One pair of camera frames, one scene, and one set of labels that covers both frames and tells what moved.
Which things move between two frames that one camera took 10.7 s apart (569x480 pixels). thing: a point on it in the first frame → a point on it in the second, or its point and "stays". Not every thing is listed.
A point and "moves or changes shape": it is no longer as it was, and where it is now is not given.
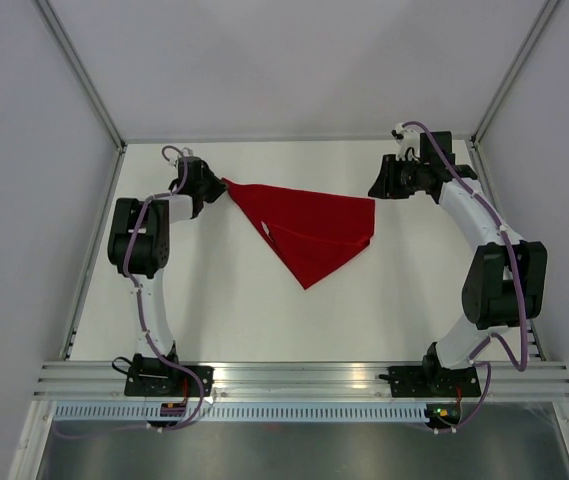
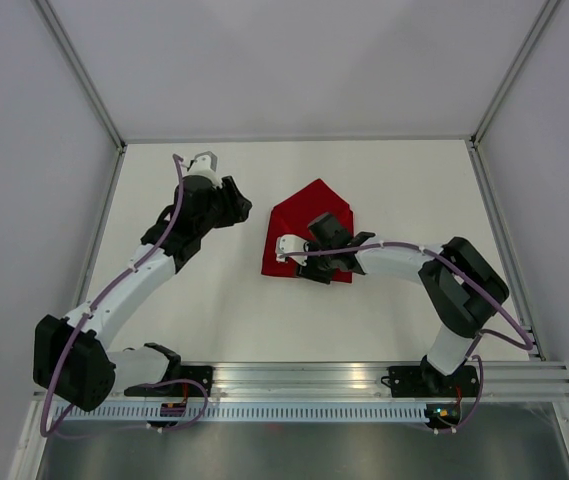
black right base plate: x=424 y=381 stays
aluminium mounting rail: x=303 y=380 stays
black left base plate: x=166 y=381 stays
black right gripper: x=384 y=186 → x=308 y=271
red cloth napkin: x=311 y=232 moves or changes shape
